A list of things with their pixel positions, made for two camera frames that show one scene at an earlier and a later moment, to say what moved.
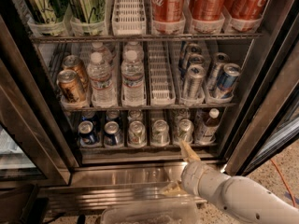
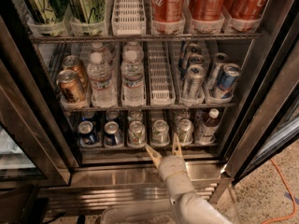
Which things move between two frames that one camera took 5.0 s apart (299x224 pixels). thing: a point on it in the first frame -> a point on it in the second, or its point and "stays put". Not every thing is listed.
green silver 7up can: (161, 134) stays put
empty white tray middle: (163, 86) stays put
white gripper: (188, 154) -> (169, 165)
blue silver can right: (227, 79) stays put
